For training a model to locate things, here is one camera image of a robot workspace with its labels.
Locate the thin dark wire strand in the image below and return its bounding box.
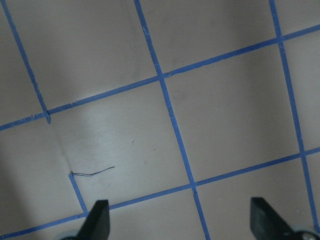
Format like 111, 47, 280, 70
70, 166, 116, 178

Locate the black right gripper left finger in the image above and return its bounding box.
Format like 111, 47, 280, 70
75, 200, 111, 240

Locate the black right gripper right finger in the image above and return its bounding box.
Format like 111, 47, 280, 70
250, 197, 298, 240

